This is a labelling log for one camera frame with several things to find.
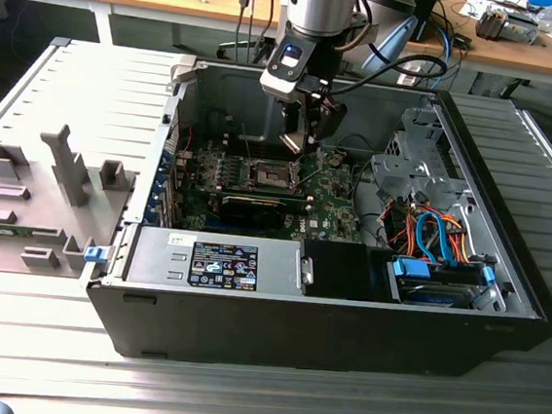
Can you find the office chair base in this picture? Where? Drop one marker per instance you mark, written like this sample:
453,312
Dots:
226,50

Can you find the CPU socket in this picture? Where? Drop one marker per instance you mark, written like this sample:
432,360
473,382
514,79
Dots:
271,174

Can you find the grey parts rack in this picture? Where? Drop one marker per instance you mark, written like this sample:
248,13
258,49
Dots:
47,244

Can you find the black graphics card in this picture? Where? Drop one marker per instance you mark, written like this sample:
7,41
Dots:
253,212

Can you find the green motherboard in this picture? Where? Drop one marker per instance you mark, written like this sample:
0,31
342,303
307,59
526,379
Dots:
334,208

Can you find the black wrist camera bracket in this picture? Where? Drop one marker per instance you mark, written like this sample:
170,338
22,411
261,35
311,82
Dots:
361,29

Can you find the silver coin battery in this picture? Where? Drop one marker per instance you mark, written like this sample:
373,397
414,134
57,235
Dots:
335,162

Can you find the blue plastic latch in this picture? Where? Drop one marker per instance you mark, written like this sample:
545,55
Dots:
95,254

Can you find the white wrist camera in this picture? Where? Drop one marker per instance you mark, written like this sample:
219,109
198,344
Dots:
280,82

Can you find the green RAM stick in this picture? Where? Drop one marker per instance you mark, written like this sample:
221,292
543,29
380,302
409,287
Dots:
0,230

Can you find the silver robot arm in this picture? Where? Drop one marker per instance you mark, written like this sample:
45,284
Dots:
320,6

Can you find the grey power supply unit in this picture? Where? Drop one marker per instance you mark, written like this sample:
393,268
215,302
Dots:
164,255

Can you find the small white device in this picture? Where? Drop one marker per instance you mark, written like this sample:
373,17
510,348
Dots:
409,75

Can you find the CPU cooler with fan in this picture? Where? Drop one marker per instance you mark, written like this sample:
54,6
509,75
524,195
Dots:
494,25

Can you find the silver green CPU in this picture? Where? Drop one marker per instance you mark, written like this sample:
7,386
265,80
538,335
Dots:
292,141

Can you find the metal locking lever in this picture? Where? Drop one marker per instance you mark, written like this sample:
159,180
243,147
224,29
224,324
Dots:
248,148

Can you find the metal disk bay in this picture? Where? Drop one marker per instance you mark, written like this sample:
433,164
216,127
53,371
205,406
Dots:
401,172

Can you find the black PC case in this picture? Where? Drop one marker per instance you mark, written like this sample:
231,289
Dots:
293,331

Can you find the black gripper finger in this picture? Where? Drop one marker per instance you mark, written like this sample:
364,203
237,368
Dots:
296,118
328,121

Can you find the hard disk in blue carrier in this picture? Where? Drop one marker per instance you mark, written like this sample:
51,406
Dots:
409,270

